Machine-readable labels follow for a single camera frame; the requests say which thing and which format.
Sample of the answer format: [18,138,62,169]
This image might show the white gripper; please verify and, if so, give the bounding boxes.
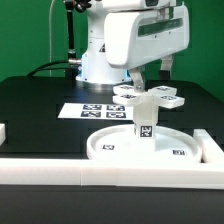
[104,5,189,93]

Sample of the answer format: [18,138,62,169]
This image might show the white cross-shaped table base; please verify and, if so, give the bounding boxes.
[113,85,185,109]

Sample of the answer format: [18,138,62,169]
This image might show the white round table top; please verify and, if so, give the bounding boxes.
[87,124,202,163]

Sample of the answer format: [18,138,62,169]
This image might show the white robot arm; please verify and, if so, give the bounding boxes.
[77,0,189,90]

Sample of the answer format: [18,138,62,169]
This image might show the white marker sheet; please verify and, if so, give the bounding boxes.
[58,103,133,120]

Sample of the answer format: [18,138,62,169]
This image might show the white right fence bar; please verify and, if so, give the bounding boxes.
[193,129,224,163]

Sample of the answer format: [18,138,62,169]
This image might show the white fence bar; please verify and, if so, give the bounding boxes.
[193,129,224,163]
[0,158,224,190]

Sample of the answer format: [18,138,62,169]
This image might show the white left fence block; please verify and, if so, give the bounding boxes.
[0,123,6,146]

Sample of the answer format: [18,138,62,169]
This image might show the white front fence bar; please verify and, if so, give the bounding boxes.
[0,158,224,190]

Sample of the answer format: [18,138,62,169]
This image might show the black camera stand pole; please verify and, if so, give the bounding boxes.
[63,0,92,63]

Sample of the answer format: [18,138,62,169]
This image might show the grey hanging cable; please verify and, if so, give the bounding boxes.
[48,0,58,78]

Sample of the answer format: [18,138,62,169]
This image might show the black cables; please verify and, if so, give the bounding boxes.
[26,59,82,78]

